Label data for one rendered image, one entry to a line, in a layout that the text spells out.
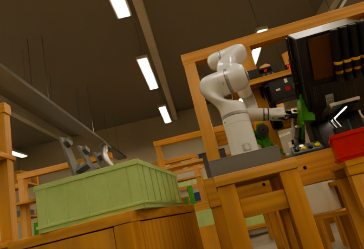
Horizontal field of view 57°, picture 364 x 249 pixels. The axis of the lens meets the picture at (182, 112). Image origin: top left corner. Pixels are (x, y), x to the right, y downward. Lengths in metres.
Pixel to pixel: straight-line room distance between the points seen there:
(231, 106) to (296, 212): 0.50
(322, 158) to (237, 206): 0.67
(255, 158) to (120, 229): 0.57
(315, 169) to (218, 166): 0.64
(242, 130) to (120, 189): 0.57
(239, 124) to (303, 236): 0.49
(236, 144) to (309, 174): 0.51
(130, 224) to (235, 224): 0.39
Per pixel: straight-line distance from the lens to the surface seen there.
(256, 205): 1.33
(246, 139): 1.44
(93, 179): 1.27
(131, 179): 1.21
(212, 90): 1.53
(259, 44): 2.70
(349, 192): 1.73
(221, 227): 1.79
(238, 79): 1.52
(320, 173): 1.83
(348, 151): 1.59
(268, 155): 1.36
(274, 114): 2.15
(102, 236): 1.22
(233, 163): 1.34
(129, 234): 1.17
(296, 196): 1.34
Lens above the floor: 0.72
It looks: 18 degrees up
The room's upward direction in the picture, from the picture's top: 13 degrees counter-clockwise
